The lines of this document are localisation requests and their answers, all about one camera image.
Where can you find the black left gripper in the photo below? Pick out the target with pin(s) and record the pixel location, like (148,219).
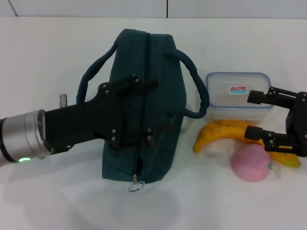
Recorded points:
(84,122)

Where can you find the dark teal fabric bag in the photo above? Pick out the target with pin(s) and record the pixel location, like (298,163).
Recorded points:
(165,95)

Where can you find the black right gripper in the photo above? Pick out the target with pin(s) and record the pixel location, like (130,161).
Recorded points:
(299,124)

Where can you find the pink peach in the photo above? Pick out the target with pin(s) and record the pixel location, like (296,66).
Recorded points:
(249,165)

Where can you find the clear container with blue lid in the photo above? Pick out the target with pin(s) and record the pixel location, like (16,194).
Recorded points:
(230,100)

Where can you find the yellow banana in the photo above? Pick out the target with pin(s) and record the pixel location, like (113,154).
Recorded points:
(223,130)

